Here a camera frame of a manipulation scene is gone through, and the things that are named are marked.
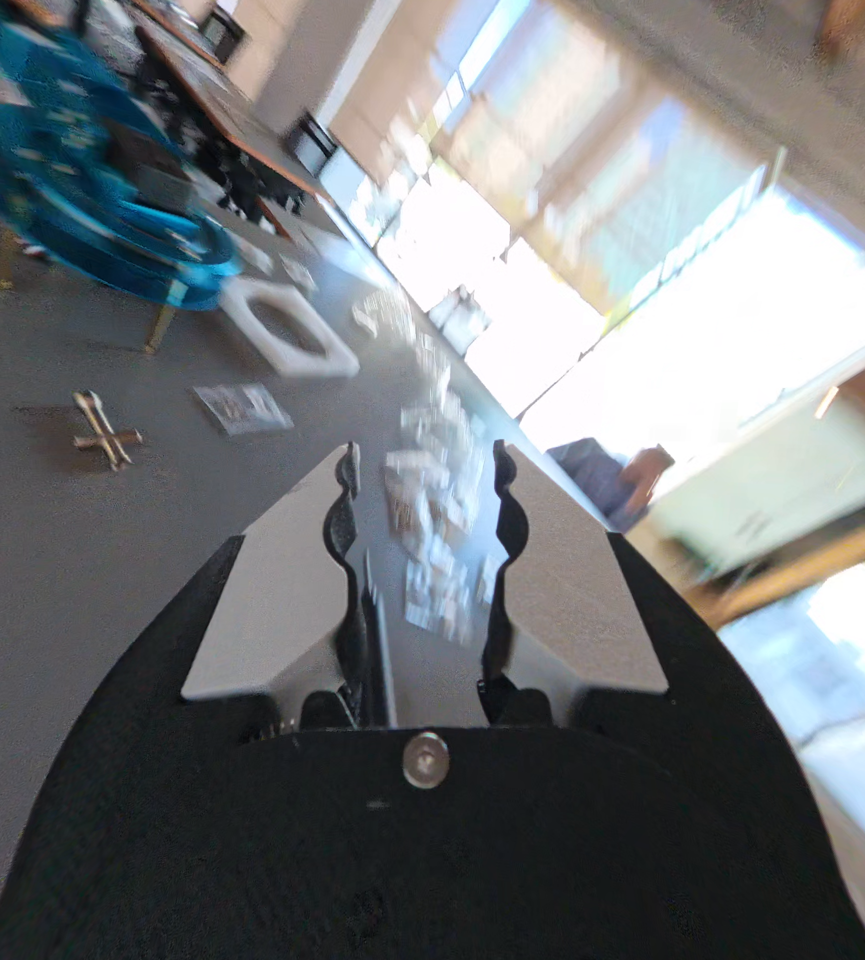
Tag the blue metal toy robot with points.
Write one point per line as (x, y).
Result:
(50, 150)

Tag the grey desk wooden edge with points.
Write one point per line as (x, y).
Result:
(230, 97)

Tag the small clear plastic bag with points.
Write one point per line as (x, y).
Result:
(241, 409)

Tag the metal cross wrench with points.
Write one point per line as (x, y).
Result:
(106, 436)

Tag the dark grey desk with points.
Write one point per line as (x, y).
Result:
(65, 562)

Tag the pale teal desk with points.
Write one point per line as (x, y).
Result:
(777, 480)

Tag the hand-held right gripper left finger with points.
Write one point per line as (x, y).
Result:
(267, 600)

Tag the white foam frame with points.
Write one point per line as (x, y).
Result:
(305, 367)

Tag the crumpled clear plastic wrap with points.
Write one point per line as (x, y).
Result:
(432, 480)

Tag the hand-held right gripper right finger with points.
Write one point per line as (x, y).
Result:
(575, 600)

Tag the large window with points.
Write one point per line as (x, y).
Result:
(702, 322)

